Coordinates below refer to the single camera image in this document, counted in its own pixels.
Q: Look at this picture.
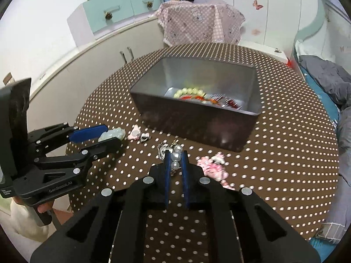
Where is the pink bear charm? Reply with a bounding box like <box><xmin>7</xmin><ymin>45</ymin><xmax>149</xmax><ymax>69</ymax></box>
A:
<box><xmin>196</xmin><ymin>153</ymin><xmax>234</xmax><ymax>190</ymax></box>

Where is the person's left hand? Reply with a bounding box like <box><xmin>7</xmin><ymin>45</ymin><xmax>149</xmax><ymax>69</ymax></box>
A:
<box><xmin>37</xmin><ymin>202</ymin><xmax>52</xmax><ymax>215</ymax></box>

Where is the person's left forearm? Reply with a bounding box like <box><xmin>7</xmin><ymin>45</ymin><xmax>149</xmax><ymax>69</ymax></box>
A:
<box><xmin>8</xmin><ymin>197</ymin><xmax>50</xmax><ymax>242</ymax></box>

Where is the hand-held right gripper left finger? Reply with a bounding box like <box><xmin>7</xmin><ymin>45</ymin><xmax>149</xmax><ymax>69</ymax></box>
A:
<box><xmin>30</xmin><ymin>151</ymin><xmax>171</xmax><ymax>263</ymax></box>

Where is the cream bead bracelet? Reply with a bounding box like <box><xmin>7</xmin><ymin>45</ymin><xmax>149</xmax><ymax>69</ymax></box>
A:
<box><xmin>173</xmin><ymin>87</ymin><xmax>207</xmax><ymax>100</ymax></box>

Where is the orange red bead bracelet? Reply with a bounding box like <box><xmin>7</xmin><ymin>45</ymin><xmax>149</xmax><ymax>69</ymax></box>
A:
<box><xmin>179</xmin><ymin>94</ymin><xmax>220</xmax><ymax>106</ymax></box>

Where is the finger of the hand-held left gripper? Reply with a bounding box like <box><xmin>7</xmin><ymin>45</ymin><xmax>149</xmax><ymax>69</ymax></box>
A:
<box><xmin>27</xmin><ymin>122</ymin><xmax>109</xmax><ymax>154</ymax></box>
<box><xmin>15</xmin><ymin>138</ymin><xmax>123</xmax><ymax>205</ymax></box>

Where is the pale green bunk bed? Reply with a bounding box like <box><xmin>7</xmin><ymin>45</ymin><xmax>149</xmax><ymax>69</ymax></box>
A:
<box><xmin>290</xmin><ymin>0</ymin><xmax>346</xmax><ymax>69</ymax></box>

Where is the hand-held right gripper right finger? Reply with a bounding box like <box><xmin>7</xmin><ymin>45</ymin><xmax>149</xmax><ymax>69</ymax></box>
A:
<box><xmin>182</xmin><ymin>151</ymin><xmax>321</xmax><ymax>263</ymax></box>

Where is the low white cabinet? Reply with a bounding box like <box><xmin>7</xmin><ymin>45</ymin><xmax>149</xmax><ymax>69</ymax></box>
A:
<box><xmin>0</xmin><ymin>16</ymin><xmax>168</xmax><ymax>143</ymax></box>

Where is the round polka-dot table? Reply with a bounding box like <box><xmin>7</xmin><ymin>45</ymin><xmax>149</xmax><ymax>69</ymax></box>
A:
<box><xmin>66</xmin><ymin>43</ymin><xmax>341</xmax><ymax>263</ymax></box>

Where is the teal bed sheet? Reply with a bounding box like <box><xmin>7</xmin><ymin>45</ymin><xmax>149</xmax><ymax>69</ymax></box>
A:
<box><xmin>304</xmin><ymin>75</ymin><xmax>341</xmax><ymax>261</ymax></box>

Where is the pale green jade pendant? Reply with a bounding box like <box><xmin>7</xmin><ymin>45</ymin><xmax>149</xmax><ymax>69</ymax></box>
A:
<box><xmin>99</xmin><ymin>127</ymin><xmax>127</xmax><ymax>143</ymax></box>

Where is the stair storage cabinet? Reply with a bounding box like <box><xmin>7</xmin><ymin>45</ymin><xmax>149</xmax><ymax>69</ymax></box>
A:
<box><xmin>67</xmin><ymin>0</ymin><xmax>163</xmax><ymax>48</ymax></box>

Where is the black jewelry box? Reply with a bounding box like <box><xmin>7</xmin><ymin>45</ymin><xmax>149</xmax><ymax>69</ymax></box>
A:
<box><xmin>130</xmin><ymin>57</ymin><xmax>261</xmax><ymax>153</ymax></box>

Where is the grey duvet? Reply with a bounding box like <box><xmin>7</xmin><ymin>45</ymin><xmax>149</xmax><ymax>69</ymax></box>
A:
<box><xmin>298</xmin><ymin>55</ymin><xmax>351</xmax><ymax>240</ymax></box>

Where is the pink white charm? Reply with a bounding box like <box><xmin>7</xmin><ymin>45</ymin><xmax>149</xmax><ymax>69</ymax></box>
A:
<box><xmin>127</xmin><ymin>124</ymin><xmax>142</xmax><ymax>142</ymax></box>

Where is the pink checked bear cloth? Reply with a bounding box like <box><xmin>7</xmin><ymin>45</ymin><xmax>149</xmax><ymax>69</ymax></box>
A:
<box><xmin>154</xmin><ymin>0</ymin><xmax>246</xmax><ymax>48</ymax></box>

